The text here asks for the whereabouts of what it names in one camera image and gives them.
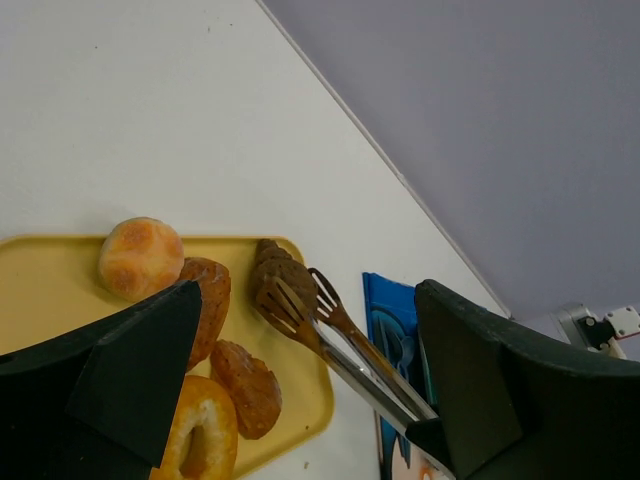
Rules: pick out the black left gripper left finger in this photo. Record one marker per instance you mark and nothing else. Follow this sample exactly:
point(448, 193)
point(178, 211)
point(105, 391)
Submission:
point(98, 402)

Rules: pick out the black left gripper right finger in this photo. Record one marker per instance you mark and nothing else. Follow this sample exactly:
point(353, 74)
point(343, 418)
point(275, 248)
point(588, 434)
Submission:
point(516, 404)

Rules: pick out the metal tongs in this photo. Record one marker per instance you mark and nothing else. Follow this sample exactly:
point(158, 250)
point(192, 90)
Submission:
point(331, 334)

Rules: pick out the dark brown bread roll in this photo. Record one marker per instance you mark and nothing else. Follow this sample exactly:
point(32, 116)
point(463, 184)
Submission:
point(271, 260)

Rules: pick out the brown glazed bread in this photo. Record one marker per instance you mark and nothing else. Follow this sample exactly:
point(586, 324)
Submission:
point(251, 385)

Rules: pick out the brown oblong bread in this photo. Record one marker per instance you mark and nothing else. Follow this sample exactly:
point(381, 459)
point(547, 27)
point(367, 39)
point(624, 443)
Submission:
point(214, 281)

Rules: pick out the golden bagel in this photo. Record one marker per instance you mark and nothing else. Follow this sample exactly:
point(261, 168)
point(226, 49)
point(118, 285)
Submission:
point(203, 438)

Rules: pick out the yellow plastic tray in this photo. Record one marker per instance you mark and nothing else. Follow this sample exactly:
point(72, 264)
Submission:
point(49, 286)

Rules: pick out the small orange bun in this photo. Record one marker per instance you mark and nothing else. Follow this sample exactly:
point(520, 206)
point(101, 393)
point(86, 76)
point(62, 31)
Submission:
point(140, 257)

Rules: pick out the blue printed placemat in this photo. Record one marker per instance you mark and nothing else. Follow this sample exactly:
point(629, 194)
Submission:
point(392, 327)

